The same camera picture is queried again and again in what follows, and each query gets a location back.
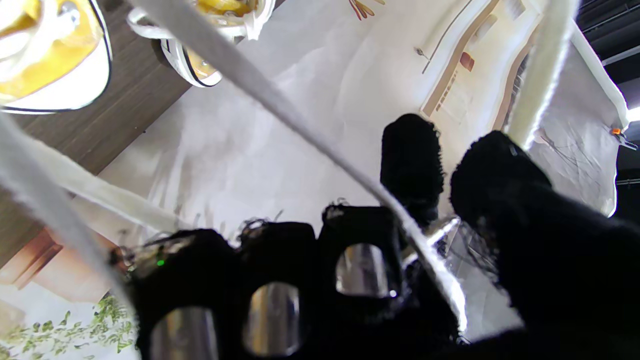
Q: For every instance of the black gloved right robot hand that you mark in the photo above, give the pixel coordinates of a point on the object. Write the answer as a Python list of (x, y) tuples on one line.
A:
[(550, 280)]

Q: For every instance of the yellow canvas sneaker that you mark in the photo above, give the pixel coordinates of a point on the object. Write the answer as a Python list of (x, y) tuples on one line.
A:
[(55, 70), (197, 65)]

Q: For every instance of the white ceiling tube light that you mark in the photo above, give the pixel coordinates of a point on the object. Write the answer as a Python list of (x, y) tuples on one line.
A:
[(634, 115)]

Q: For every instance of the printed kitchen backdrop cloth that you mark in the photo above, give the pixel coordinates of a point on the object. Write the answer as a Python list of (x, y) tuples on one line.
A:
[(325, 125)]

